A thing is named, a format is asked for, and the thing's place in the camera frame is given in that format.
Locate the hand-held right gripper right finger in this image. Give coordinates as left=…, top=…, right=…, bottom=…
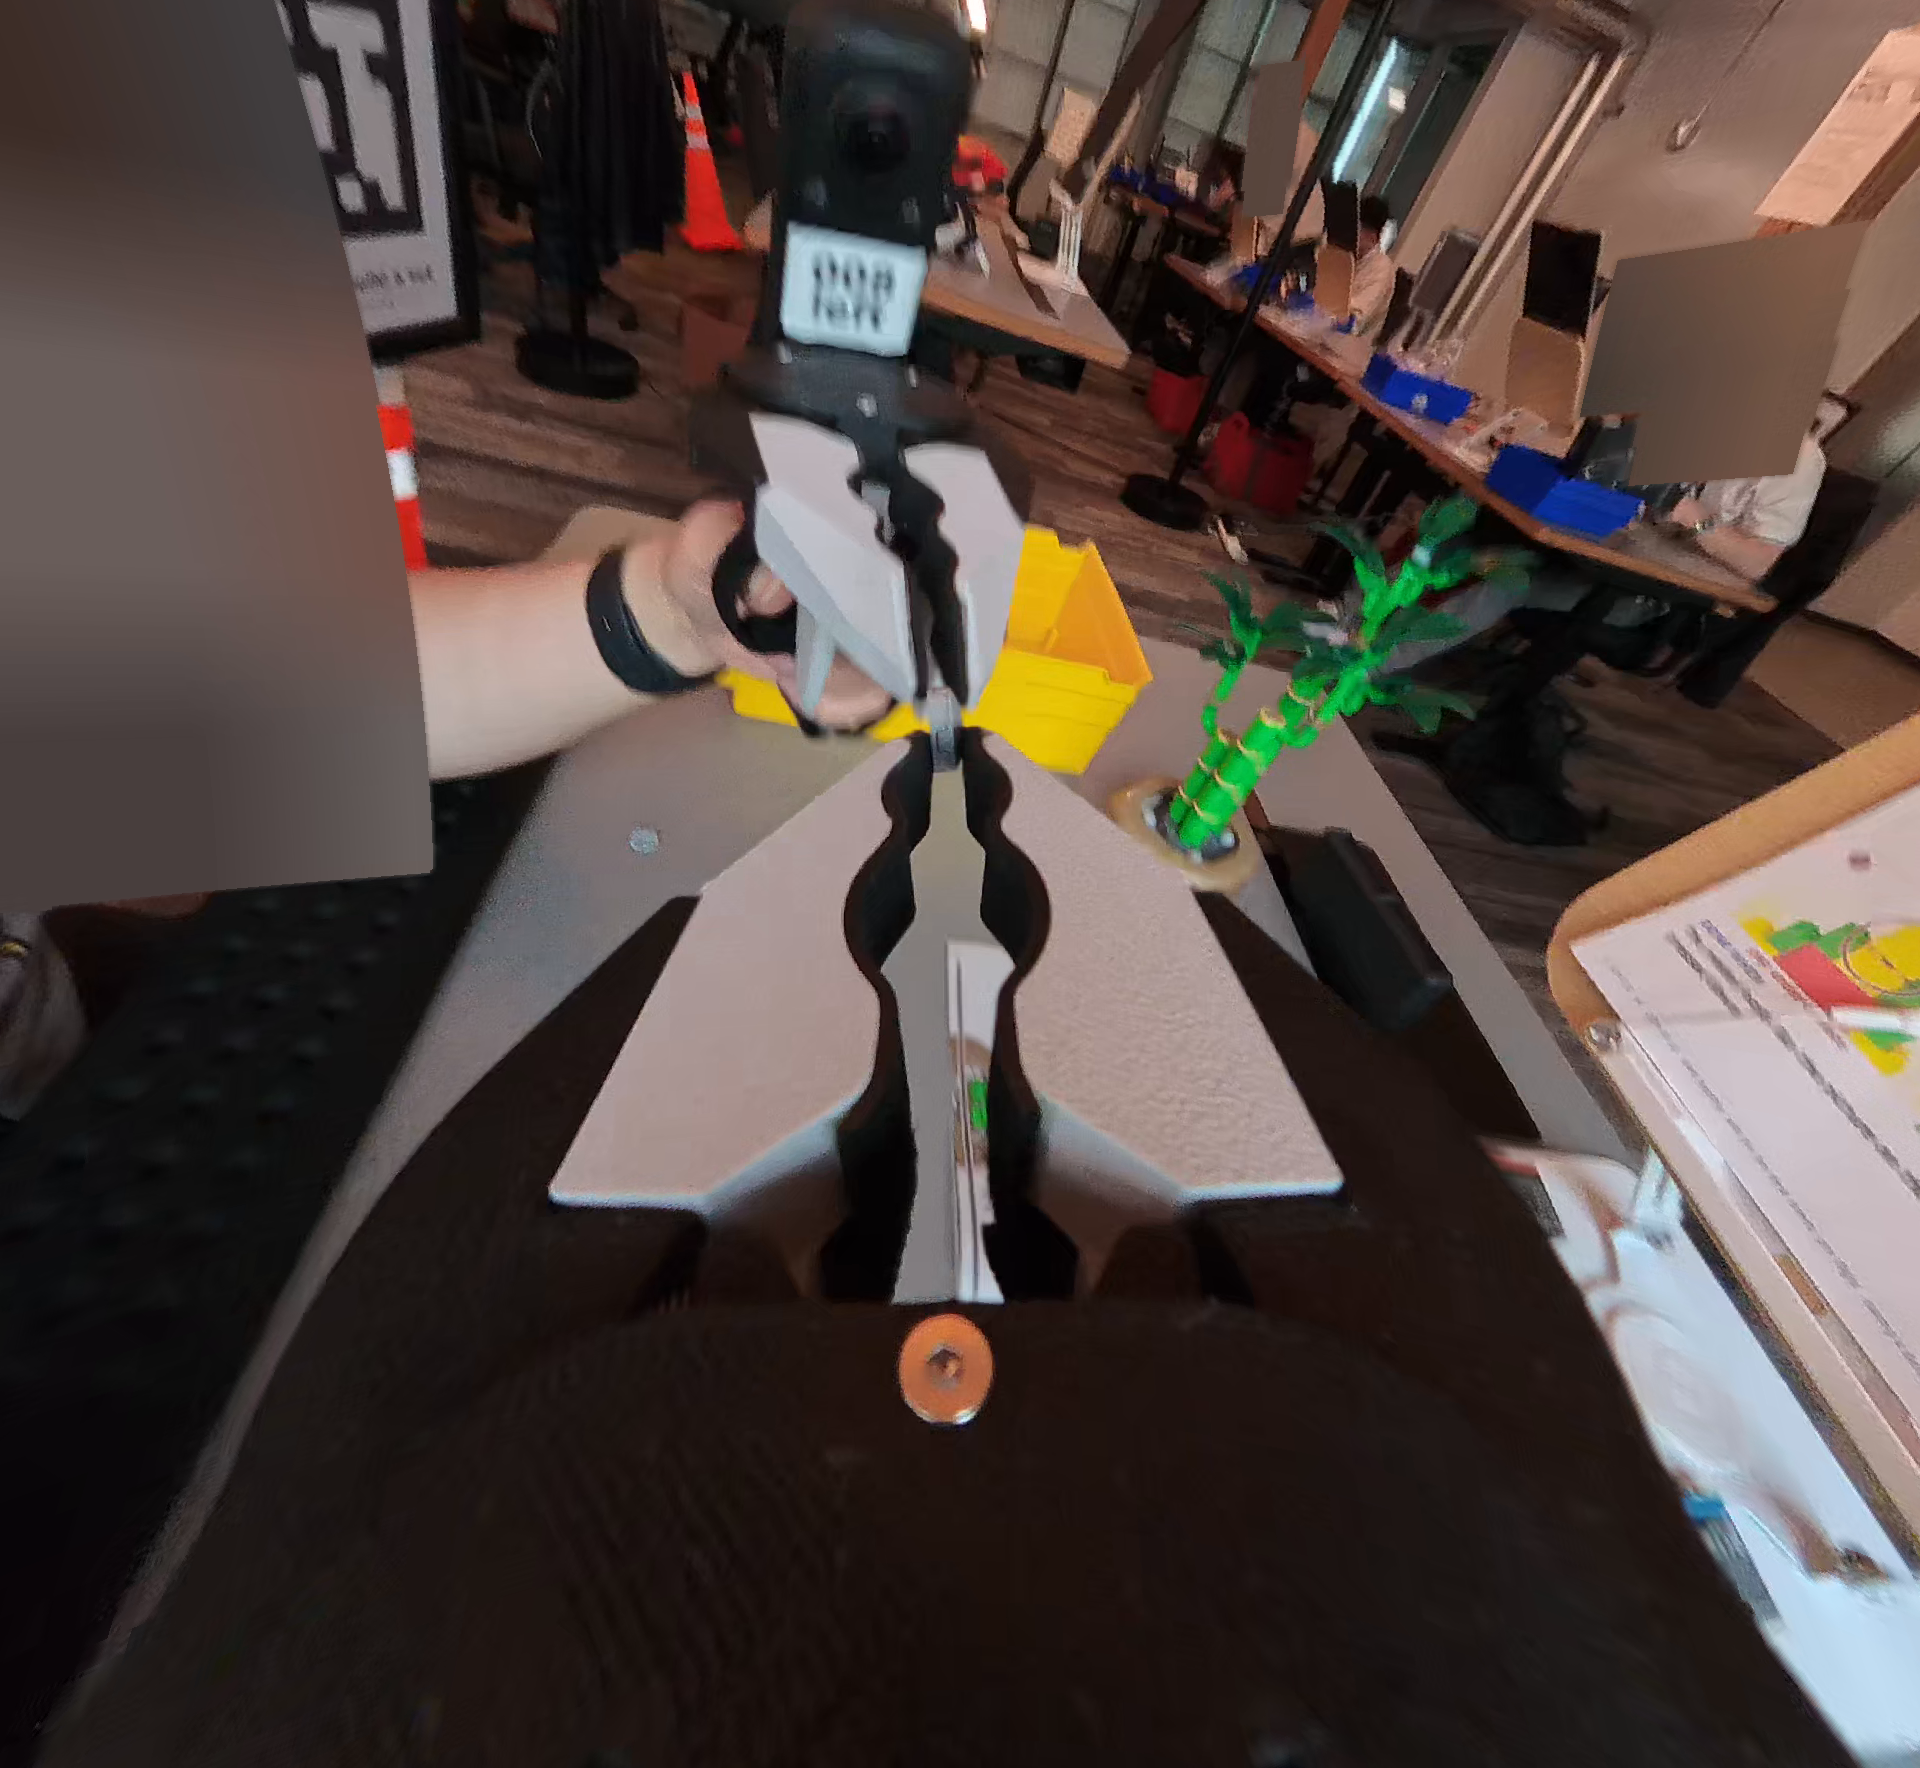
left=958, top=729, right=1346, bottom=1305

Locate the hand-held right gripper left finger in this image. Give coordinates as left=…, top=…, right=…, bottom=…
left=547, top=736, right=939, bottom=1305

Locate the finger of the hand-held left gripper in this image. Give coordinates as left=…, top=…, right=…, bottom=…
left=904, top=442, right=1037, bottom=720
left=746, top=411, right=965, bottom=738

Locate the white lego instruction booklet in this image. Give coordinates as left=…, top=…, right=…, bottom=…
left=892, top=940, right=1007, bottom=1305

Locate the green lego bamboo model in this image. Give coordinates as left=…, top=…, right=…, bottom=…
left=1110, top=497, right=1531, bottom=895

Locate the person's left hand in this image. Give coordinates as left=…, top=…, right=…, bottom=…
left=645, top=500, right=904, bottom=738

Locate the yellow plastic bin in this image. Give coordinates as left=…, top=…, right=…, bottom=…
left=717, top=529, right=1154, bottom=775

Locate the black wrist watch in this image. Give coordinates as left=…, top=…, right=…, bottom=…
left=584, top=547, right=719, bottom=697

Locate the light wooden desk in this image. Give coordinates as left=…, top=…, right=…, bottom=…
left=923, top=244, right=1133, bottom=376

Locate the black rectangular block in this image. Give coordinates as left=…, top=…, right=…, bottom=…
left=1274, top=823, right=1459, bottom=1036

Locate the black coat stand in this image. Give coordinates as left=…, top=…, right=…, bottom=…
left=512, top=0, right=650, bottom=400

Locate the striped orange traffic cone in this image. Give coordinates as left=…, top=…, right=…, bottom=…
left=375, top=364, right=432, bottom=573

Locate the blue plastic bin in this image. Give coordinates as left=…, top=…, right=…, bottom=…
left=1361, top=355, right=1473, bottom=425
left=1484, top=444, right=1642, bottom=541

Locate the instruction sheet on clipboard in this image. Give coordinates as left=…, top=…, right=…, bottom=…
left=1545, top=720, right=1920, bottom=1546

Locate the black perforated pad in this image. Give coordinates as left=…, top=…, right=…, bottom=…
left=0, top=748, right=557, bottom=1725

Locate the printed task sheet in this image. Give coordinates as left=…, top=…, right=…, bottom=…
left=1567, top=784, right=1920, bottom=1441

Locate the long wooden desk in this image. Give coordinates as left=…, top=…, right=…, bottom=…
left=1163, top=253, right=1779, bottom=615

